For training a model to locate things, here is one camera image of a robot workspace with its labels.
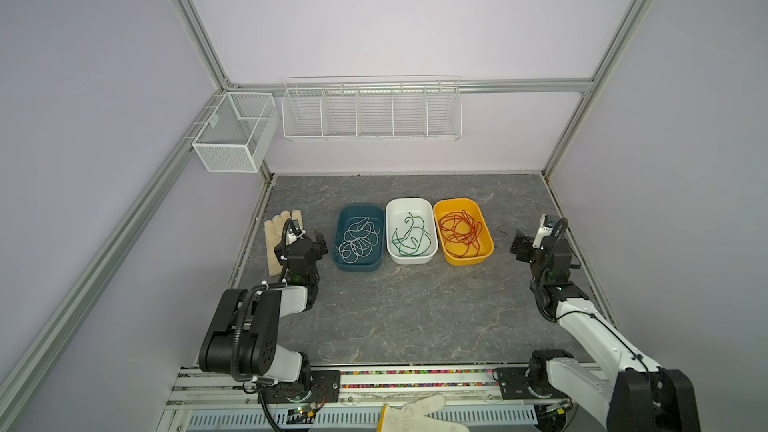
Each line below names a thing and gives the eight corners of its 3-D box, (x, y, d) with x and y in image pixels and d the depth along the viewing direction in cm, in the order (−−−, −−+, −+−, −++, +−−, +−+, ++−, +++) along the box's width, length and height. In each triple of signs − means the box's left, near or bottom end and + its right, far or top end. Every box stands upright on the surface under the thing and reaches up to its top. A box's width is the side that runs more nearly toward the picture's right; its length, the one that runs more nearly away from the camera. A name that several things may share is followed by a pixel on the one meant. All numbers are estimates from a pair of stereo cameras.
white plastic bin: (385, 264, 98) (384, 255, 93) (386, 208, 113) (386, 197, 108) (438, 264, 98) (440, 254, 93) (432, 207, 113) (434, 197, 108)
